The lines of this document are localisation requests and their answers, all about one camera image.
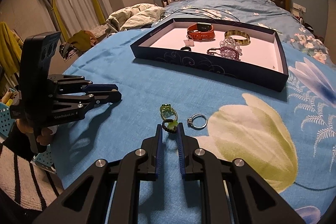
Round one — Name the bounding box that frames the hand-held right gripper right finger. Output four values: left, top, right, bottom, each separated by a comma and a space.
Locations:
176, 123, 306, 224

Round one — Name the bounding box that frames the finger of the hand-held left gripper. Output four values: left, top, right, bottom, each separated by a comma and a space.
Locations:
53, 90, 123, 112
47, 73, 119, 95

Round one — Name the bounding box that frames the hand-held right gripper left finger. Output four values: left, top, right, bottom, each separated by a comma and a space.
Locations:
31, 124, 163, 224

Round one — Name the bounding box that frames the black ring with green stone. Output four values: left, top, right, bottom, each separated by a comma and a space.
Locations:
162, 119, 179, 133

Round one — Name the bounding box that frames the dark blue shallow box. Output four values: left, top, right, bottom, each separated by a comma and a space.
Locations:
130, 18, 289, 92

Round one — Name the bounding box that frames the red smartwatch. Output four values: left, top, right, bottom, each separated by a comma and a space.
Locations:
187, 22, 215, 41

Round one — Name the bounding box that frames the purple bead bracelet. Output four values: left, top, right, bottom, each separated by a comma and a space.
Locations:
206, 46, 241, 61

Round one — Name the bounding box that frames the clear crystal bracelet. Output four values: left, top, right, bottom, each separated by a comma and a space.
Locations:
219, 36, 243, 58

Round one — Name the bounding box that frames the amber bangle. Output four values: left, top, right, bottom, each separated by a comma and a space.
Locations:
224, 30, 251, 46

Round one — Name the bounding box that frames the person's left forearm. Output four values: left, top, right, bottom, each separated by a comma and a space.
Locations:
0, 124, 38, 161

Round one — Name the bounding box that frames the person's left hand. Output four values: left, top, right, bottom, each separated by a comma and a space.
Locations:
17, 118, 57, 146

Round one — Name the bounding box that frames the yellow garment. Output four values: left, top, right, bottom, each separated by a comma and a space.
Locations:
0, 22, 22, 78

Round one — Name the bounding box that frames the floral patterned cloth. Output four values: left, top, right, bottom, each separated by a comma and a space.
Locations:
59, 42, 79, 59

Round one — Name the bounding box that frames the olive green garment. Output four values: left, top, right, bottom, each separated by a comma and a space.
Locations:
71, 30, 99, 51

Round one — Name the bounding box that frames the pink quilted cloth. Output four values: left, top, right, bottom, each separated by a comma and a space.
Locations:
91, 25, 109, 37

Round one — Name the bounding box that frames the teal perforated basket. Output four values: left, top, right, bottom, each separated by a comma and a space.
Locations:
0, 102, 55, 173

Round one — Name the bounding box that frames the beige comforter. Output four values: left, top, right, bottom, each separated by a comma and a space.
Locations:
106, 3, 166, 31

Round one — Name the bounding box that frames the black striped white cloth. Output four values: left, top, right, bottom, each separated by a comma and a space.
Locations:
0, 145, 64, 210

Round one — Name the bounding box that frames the blue floral duvet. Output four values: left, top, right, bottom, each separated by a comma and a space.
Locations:
163, 0, 328, 64

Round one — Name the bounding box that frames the silver ring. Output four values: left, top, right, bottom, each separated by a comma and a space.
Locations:
187, 114, 208, 130

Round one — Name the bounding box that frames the green beaded ring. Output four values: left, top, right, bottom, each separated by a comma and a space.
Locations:
159, 104, 176, 121

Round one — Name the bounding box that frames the long black cable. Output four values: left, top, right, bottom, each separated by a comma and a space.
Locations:
157, 7, 240, 23

